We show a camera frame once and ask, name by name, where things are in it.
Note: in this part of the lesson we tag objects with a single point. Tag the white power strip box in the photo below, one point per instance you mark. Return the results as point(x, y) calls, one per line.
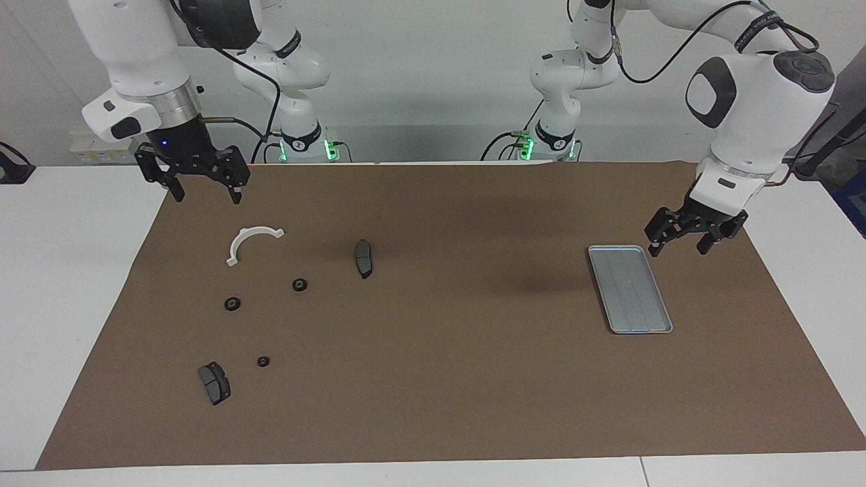
point(101, 154)

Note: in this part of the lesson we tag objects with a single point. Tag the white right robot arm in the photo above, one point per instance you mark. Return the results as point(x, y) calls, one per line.
point(135, 40)

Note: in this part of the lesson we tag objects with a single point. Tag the black clamp mount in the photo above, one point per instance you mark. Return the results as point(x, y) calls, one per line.
point(13, 169)

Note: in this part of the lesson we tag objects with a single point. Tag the white curved plastic bracket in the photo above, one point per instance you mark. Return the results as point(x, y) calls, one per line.
point(235, 247)

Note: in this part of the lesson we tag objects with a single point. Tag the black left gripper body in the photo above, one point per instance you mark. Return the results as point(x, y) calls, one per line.
point(709, 219)

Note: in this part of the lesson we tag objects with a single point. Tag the slim grey brake pad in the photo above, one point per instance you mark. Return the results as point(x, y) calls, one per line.
point(364, 260)

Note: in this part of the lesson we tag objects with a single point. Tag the blue crate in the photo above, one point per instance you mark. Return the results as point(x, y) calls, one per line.
point(854, 210)

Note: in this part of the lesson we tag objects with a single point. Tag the large black bearing gear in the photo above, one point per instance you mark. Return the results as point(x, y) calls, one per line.
point(300, 285)
point(233, 304)

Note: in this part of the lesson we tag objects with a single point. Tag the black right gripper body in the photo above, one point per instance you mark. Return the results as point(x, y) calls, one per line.
point(186, 142)

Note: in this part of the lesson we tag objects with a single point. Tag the grey metal tray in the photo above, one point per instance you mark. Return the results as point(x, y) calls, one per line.
point(639, 311)

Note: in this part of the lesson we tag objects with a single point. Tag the wide grey brake pad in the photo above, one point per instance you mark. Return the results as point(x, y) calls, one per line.
point(215, 385)

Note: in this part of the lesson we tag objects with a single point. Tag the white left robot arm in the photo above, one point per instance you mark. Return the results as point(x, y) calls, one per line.
point(764, 108)

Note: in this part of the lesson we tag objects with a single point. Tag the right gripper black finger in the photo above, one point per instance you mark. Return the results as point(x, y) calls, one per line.
point(233, 169)
point(159, 168)

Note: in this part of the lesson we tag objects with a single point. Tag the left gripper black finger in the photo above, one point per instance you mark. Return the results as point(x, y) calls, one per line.
point(666, 226)
point(727, 230)

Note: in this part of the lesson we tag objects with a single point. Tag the brown paper table mat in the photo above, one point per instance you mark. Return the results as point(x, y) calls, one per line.
point(433, 379)

